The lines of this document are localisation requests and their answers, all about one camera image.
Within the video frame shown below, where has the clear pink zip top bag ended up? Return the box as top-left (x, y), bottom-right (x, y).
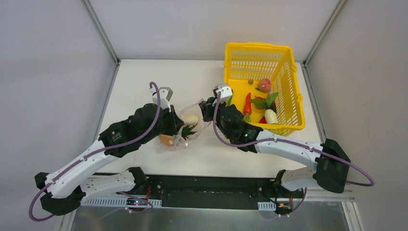
top-left (155, 99), bottom-right (211, 154)

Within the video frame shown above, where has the white toy radish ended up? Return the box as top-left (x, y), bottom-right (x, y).
top-left (251, 92), bottom-right (279, 125)
top-left (181, 114), bottom-right (200, 126)

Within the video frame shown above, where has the red toy bell pepper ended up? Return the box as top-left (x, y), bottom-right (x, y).
top-left (259, 117), bottom-right (267, 124)

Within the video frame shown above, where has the toy pineapple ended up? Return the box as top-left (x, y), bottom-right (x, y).
top-left (159, 124), bottom-right (198, 147)

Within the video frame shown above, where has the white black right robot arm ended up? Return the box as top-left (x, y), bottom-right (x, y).
top-left (199, 97), bottom-right (351, 197)

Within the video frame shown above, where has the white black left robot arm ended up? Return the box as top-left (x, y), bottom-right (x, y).
top-left (35, 103), bottom-right (184, 216)

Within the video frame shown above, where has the green toy bean pod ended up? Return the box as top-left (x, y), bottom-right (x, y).
top-left (226, 95), bottom-right (233, 106)

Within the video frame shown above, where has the toy peach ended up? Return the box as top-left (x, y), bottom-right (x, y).
top-left (257, 78), bottom-right (272, 92)

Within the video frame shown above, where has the yellow plastic basket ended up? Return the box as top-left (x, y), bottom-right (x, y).
top-left (224, 42), bottom-right (306, 136)

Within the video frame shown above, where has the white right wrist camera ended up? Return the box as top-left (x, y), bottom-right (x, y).
top-left (213, 83), bottom-right (233, 103)

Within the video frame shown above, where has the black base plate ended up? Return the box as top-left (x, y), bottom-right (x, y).
top-left (127, 175), bottom-right (304, 210)

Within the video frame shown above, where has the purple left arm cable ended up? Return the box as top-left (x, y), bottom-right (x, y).
top-left (28, 81), bottom-right (162, 222)

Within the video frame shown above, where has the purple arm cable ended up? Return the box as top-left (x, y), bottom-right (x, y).
top-left (212, 90), bottom-right (375, 187)
top-left (28, 81), bottom-right (162, 222)

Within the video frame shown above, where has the aluminium frame rail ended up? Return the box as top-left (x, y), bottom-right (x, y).
top-left (305, 183), bottom-right (355, 202)

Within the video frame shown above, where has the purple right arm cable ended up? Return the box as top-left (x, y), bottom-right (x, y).
top-left (212, 90), bottom-right (375, 187)

